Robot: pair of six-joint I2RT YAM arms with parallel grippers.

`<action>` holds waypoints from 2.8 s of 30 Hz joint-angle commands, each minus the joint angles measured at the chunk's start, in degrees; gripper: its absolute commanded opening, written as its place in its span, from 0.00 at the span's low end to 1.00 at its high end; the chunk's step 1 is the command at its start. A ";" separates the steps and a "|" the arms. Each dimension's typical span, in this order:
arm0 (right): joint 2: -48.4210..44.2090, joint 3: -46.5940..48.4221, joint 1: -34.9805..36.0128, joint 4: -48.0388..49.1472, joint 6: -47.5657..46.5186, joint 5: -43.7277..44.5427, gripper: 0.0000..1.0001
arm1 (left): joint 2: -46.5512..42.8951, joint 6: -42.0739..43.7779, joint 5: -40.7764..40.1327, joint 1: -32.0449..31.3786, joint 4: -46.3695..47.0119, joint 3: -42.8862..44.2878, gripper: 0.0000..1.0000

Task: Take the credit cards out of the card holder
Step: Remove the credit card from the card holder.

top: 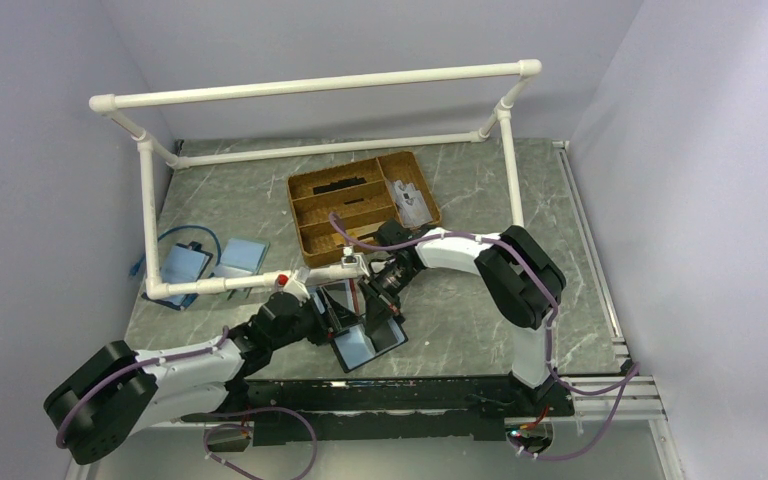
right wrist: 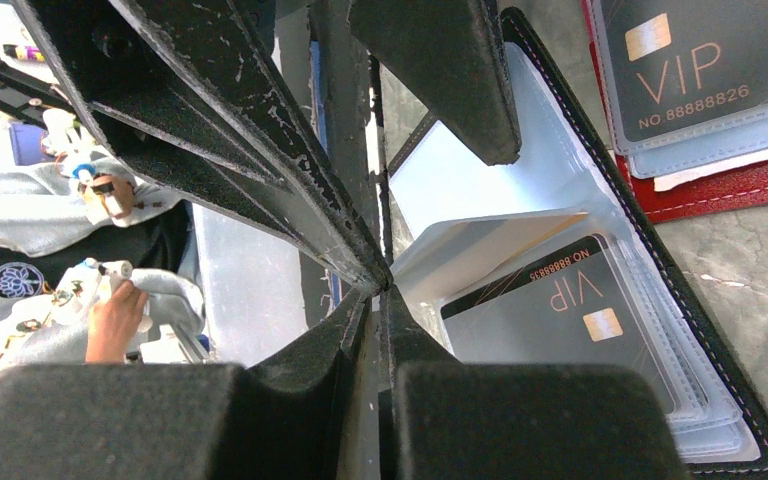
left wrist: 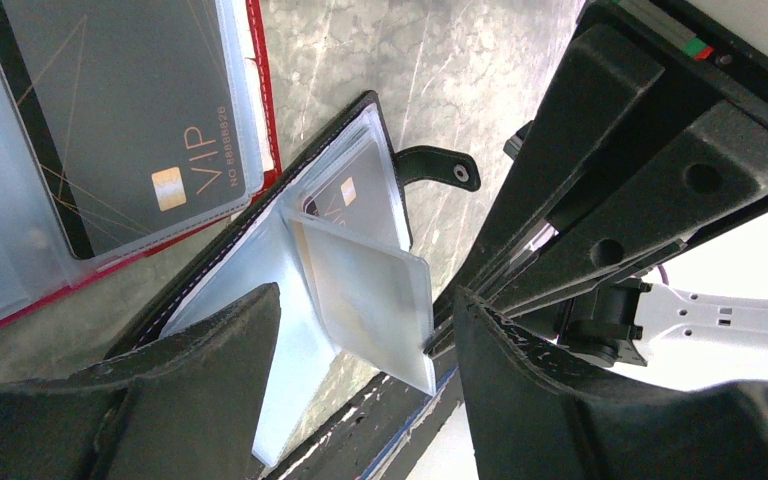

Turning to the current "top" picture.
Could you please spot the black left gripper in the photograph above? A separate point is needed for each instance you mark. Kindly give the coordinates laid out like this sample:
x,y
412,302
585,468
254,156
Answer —
x,y
323,328

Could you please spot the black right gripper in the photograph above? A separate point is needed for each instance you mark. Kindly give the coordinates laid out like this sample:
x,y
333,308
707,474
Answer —
x,y
379,303

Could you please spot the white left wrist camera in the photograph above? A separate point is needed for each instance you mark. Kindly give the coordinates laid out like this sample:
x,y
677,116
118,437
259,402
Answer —
x,y
295,284

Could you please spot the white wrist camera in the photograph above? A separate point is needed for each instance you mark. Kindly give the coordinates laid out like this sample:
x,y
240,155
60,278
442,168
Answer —
x,y
354,261
295,284

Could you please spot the blue card left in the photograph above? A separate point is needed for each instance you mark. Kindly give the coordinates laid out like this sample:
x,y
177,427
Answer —
x,y
185,263

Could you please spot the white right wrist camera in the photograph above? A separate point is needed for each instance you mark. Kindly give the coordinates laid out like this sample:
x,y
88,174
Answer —
x,y
354,261

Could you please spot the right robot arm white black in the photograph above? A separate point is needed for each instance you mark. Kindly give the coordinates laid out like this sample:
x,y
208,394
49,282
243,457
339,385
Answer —
x,y
524,283

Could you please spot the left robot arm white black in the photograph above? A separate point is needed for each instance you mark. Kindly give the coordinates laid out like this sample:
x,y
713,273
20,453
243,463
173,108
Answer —
x,y
120,391

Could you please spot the grey cards in tray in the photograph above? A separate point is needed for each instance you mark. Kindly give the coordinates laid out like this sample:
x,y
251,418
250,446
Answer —
x,y
410,204

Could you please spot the gold card in tray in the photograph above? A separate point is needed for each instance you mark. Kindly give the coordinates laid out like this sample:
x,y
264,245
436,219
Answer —
x,y
364,234

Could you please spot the brown woven divided tray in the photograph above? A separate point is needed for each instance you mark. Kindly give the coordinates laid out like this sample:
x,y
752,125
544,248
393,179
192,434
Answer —
x,y
356,206

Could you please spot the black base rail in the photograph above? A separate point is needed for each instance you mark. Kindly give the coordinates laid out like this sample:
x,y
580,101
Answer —
x,y
477,407

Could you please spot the white PVC pipe frame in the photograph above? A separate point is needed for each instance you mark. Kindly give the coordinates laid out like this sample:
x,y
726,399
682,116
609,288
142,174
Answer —
x,y
113,107

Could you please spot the black card in tray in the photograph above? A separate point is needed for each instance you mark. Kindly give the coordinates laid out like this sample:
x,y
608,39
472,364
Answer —
x,y
338,185

